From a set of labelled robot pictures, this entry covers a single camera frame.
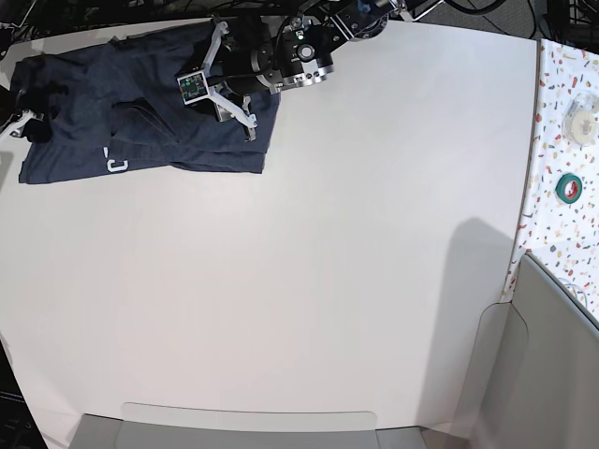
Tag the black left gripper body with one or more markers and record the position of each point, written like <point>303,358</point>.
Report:
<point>244,62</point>

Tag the dark blue t-shirt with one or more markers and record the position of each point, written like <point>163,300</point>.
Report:
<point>116,107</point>

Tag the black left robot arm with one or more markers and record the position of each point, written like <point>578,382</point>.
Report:
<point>310,31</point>

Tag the grey bin front edge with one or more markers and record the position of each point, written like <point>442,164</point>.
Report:
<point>153,426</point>

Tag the clear tape spool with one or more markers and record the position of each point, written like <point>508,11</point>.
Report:
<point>580,121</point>

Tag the green tape roll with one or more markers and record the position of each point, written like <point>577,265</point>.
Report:
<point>569,188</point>

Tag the terrazzo patterned side board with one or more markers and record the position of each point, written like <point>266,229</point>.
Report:
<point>564,238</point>

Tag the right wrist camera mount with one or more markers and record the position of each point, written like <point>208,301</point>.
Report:
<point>14,125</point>

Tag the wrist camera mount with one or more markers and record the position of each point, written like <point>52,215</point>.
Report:
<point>200,84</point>
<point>14,125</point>

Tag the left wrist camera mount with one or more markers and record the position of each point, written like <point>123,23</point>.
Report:
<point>200,84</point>

